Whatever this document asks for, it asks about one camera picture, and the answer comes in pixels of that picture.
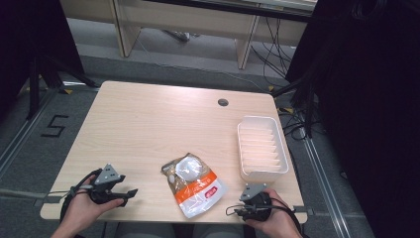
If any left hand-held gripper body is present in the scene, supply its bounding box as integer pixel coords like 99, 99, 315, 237
88, 163, 127, 205

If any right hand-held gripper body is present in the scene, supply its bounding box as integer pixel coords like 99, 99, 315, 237
239, 182, 273, 222

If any white plastic bin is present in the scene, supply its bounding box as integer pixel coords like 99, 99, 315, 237
236, 115, 290, 184

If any clear orange snack bag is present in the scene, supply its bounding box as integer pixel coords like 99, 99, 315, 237
160, 152, 229, 219

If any person's right hand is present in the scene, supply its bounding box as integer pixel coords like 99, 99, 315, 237
245, 187, 301, 238

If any person's left hand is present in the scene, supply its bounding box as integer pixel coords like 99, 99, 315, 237
59, 175, 126, 230

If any black metal stand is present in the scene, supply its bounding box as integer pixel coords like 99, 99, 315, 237
26, 54, 100, 121
271, 70, 318, 138

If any light wooden desk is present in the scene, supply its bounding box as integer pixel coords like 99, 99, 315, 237
59, 0, 318, 70

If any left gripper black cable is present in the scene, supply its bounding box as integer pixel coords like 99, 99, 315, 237
58, 168, 103, 223

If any metal floor rail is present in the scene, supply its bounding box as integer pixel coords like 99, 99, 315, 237
301, 135, 352, 238
0, 88, 62, 173

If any grey cable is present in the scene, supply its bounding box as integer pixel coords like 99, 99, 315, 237
0, 187, 72, 200

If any bundle of black floor cables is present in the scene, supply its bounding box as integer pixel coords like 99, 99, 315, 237
250, 16, 298, 87

